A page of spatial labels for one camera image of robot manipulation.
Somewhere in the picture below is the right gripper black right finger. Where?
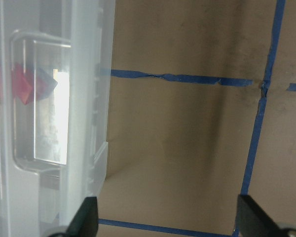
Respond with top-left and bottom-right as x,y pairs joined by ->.
236,195 -> 283,236

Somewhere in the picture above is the red block in box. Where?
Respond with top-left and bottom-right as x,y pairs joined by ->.
11,63 -> 58,105

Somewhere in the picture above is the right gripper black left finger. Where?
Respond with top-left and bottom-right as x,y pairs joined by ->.
65,197 -> 99,235

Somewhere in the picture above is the clear plastic storage box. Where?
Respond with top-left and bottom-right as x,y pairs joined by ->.
0,0 -> 115,237

